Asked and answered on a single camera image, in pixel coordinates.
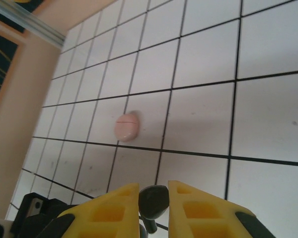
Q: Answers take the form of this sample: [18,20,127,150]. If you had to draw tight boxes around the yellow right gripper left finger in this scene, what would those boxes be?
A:
[48,182,140,238]

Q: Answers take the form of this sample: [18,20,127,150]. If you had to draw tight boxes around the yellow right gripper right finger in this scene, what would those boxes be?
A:
[167,180,276,238]

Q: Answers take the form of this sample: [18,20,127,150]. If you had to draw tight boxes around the black wireless earbud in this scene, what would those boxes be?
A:
[139,184,170,234]

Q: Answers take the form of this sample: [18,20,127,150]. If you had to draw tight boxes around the pink earbud charging case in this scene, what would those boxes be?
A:
[114,113,142,143]

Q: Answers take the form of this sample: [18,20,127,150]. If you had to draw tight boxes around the panel cream disc gold rays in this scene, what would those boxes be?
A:
[0,29,18,116]

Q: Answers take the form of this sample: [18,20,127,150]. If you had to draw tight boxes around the panel small gold ellipse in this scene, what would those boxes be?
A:
[13,0,43,12]

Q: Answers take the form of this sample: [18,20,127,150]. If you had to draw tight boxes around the aluminium corner post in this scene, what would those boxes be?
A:
[0,0,66,48]

